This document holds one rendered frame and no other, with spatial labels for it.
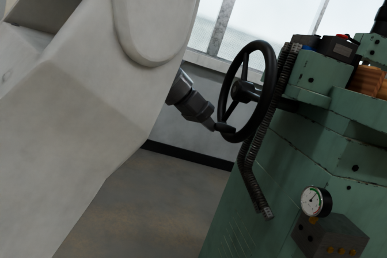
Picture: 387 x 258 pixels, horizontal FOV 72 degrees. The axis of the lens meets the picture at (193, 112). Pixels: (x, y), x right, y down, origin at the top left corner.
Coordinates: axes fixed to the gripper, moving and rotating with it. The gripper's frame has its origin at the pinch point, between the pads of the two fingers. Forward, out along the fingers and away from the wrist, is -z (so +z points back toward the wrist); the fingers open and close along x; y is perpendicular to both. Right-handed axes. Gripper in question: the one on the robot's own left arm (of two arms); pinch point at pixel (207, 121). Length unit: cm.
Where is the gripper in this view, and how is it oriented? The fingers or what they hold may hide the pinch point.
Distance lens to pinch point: 71.5
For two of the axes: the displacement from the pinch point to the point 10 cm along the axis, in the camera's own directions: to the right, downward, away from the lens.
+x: 4.3, 0.5, -9.0
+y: 6.3, -7.4, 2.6
